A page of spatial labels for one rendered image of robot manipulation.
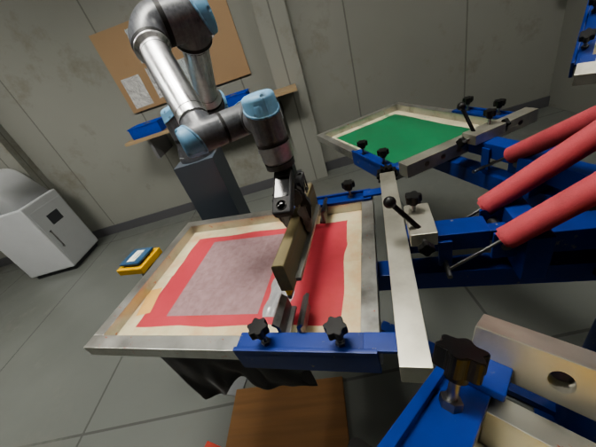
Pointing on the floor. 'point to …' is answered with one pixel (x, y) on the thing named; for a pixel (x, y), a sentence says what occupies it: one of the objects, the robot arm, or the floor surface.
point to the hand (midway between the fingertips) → (300, 231)
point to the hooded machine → (40, 228)
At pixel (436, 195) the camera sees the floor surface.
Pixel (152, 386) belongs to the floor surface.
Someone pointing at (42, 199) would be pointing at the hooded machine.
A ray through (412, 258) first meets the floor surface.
